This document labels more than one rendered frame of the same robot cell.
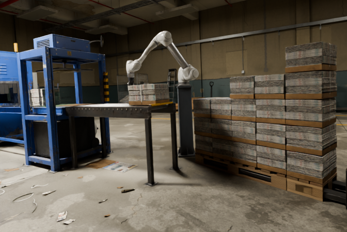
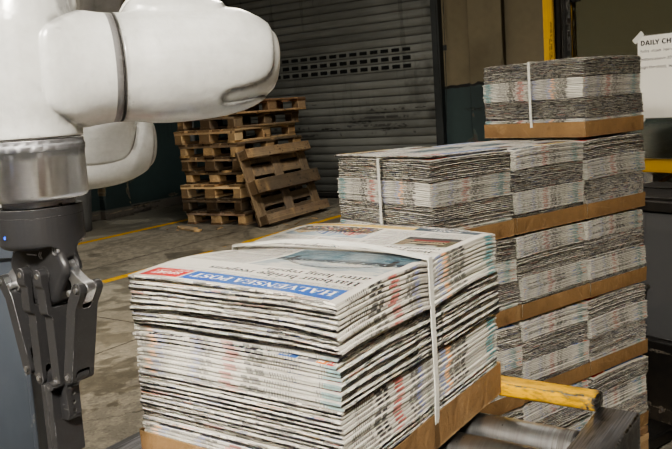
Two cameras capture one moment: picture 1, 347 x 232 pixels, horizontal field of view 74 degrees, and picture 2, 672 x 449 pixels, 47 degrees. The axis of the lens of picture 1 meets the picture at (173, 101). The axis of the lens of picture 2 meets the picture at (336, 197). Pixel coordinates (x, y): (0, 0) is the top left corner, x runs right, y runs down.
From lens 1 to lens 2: 287 cm
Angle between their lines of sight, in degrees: 86
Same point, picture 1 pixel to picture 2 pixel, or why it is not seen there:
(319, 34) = not seen: outside the picture
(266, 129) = (545, 335)
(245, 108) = not seen: hidden behind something
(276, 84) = (566, 176)
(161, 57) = not seen: outside the picture
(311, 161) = (630, 379)
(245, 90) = (487, 207)
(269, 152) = (555, 410)
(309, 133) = (628, 304)
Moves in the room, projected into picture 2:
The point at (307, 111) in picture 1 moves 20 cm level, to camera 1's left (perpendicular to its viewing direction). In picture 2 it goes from (623, 246) to (645, 260)
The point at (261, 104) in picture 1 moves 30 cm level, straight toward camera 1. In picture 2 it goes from (532, 252) to (654, 254)
